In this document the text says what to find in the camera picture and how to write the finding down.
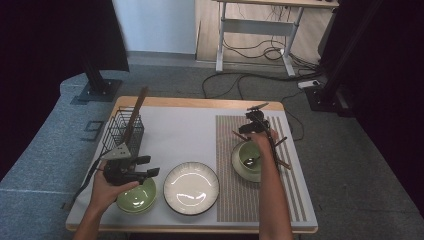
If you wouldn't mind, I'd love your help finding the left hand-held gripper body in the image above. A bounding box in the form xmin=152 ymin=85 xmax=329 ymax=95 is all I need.
xmin=99 ymin=142 xmax=145 ymax=187

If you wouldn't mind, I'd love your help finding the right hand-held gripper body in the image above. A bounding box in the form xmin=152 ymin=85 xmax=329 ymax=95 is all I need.
xmin=245 ymin=102 xmax=271 ymax=134

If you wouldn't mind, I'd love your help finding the black wire basket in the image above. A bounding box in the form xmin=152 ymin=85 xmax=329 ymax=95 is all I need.
xmin=99 ymin=106 xmax=145 ymax=161

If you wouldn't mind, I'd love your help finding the person's right hand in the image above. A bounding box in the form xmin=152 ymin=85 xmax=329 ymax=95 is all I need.
xmin=248 ymin=127 xmax=280 ymax=158

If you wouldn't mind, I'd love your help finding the person's left hand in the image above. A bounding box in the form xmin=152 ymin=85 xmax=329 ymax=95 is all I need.
xmin=89 ymin=169 xmax=141 ymax=215

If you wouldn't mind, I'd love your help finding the bundle of wooden chopsticks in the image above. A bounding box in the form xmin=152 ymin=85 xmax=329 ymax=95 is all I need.
xmin=120 ymin=85 xmax=150 ymax=148

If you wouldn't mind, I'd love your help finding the white power strip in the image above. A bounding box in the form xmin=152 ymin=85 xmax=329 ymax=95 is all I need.
xmin=297 ymin=79 xmax=322 ymax=90

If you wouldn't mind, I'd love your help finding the brown striped placemat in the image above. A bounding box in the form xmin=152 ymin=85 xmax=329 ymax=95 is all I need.
xmin=215 ymin=114 xmax=308 ymax=223

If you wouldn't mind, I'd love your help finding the tall black metal stand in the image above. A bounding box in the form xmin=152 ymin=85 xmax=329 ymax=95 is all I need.
xmin=303 ymin=0 xmax=384 ymax=118

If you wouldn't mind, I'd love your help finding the black curtain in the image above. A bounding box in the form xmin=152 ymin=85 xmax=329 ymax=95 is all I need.
xmin=0 ymin=0 xmax=130 ymax=183

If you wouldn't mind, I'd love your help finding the left hand-held gripper cable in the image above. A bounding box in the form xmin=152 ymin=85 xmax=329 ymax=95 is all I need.
xmin=70 ymin=158 xmax=104 ymax=205

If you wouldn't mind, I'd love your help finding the thin black floor cable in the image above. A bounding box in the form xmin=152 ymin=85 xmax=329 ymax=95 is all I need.
xmin=281 ymin=91 xmax=305 ymax=142

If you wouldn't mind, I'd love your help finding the long black floor cable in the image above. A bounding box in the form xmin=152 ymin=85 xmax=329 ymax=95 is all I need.
xmin=201 ymin=71 xmax=323 ymax=101

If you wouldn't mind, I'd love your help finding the black cable tangle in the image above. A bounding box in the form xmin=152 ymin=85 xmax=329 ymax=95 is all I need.
xmin=222 ymin=33 xmax=323 ymax=73

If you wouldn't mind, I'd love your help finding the black stand with base plate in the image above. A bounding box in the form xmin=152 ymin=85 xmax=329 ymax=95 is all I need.
xmin=70 ymin=58 xmax=124 ymax=105

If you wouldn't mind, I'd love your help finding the white metal desk frame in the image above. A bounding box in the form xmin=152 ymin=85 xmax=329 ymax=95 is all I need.
xmin=213 ymin=0 xmax=340 ymax=78

